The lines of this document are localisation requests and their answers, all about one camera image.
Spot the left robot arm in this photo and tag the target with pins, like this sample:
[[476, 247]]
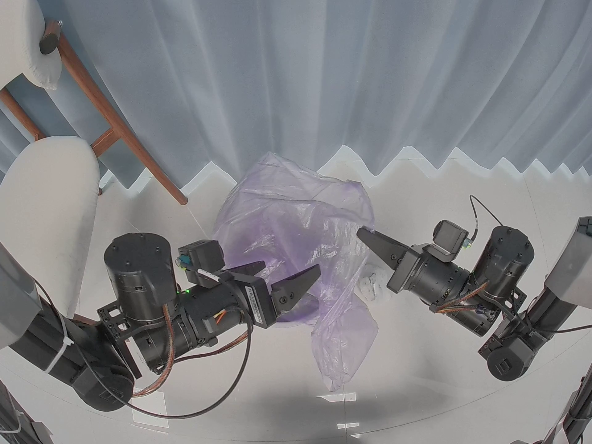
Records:
[[134, 271]]

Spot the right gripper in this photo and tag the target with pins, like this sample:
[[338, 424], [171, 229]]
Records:
[[430, 280]]

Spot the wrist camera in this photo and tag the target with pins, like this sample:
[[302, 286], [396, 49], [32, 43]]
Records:
[[448, 238], [203, 257]]

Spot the crumpled white paper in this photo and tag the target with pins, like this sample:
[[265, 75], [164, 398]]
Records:
[[375, 288]]

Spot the purple plastic bag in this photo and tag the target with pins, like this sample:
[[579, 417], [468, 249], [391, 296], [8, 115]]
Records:
[[296, 220]]

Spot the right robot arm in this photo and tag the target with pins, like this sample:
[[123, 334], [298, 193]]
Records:
[[508, 257]]

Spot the pale blue curtain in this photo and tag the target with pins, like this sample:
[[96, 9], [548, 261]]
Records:
[[323, 63]]

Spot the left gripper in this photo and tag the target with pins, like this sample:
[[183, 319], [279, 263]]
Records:
[[222, 310]]

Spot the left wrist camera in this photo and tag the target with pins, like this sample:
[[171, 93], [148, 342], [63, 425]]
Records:
[[203, 257]]

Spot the white cushioned wooden chair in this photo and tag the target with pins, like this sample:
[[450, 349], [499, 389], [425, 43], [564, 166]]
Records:
[[51, 211]]

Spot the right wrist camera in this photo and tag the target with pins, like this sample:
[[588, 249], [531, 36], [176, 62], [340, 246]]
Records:
[[448, 238]]

